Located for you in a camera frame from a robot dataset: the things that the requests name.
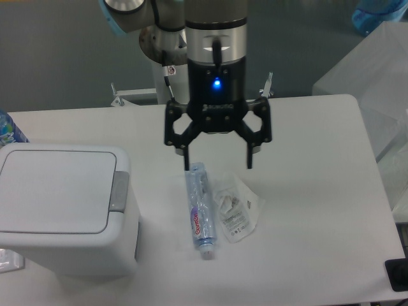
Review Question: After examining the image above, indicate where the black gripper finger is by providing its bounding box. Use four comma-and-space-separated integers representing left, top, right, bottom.
163, 99, 205, 171
232, 96, 272, 169

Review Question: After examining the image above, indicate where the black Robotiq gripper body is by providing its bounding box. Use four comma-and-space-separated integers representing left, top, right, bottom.
187, 57, 249, 133

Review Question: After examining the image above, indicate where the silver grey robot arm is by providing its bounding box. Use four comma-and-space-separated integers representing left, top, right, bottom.
99, 1, 272, 168

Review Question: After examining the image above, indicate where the white push-lid trash can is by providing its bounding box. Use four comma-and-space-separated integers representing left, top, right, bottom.
1, 143, 140, 276

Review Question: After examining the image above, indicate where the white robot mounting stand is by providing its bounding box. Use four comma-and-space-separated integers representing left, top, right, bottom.
110, 25, 275, 108

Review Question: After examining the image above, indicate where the crushed clear plastic water bottle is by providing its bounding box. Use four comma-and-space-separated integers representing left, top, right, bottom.
185, 162, 217, 260

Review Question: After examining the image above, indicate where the crumpled clear plastic wrapper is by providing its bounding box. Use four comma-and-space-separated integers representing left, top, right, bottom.
213, 172, 266, 244

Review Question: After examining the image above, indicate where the blue shoe cover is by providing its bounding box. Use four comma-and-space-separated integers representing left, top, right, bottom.
351, 0, 407, 37

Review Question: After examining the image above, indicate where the blue labelled bottle at left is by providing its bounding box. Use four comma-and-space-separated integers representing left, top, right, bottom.
1, 110, 29, 147

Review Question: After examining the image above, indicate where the black device at table edge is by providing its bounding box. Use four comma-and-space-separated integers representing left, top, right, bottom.
384, 258, 407, 292

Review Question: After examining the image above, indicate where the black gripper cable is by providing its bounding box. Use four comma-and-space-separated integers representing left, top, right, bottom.
149, 0, 177, 103

